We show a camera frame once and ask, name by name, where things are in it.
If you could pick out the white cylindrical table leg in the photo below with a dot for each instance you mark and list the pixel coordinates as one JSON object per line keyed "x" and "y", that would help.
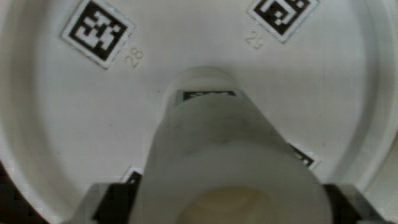
{"x": 224, "y": 177}

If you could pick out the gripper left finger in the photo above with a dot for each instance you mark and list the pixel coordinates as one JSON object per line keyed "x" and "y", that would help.
{"x": 107, "y": 204}

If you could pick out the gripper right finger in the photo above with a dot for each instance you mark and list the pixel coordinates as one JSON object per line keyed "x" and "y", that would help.
{"x": 352, "y": 208}

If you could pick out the white round table top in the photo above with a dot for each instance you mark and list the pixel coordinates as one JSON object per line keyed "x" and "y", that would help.
{"x": 93, "y": 55}

